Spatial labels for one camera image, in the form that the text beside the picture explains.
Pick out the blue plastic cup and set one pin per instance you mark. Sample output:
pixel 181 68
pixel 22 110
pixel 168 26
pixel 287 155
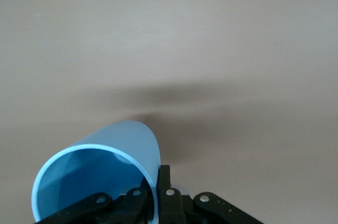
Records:
pixel 118 142

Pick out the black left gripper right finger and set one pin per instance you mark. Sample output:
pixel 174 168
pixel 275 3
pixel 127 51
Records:
pixel 171 208

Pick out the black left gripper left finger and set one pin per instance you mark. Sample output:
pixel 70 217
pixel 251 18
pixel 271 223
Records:
pixel 132 208

